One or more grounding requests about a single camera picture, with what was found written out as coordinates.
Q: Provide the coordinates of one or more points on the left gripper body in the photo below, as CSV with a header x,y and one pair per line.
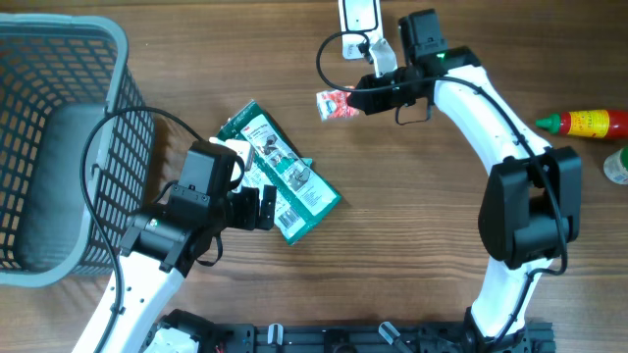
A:
x,y
241,210

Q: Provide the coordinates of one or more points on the small red white box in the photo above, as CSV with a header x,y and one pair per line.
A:
x,y
333,105

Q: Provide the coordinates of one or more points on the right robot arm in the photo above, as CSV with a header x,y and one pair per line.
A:
x,y
531,208

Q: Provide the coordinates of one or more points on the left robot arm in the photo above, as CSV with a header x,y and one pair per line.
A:
x,y
161,244

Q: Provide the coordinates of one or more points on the green lid jar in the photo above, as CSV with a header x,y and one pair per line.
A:
x,y
615,167

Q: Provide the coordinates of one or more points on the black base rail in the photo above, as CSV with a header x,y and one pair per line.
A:
x,y
385,337

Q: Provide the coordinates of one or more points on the green white package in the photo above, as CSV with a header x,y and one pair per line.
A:
x,y
304,198

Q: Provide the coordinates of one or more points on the red yellow sauce bottle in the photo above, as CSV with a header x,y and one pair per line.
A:
x,y
600,124

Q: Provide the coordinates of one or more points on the white barcode scanner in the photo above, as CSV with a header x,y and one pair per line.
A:
x,y
359,16

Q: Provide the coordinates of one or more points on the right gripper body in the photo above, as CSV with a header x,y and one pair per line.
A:
x,y
376,102

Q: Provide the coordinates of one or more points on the grey plastic mesh basket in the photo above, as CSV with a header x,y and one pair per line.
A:
x,y
75,146

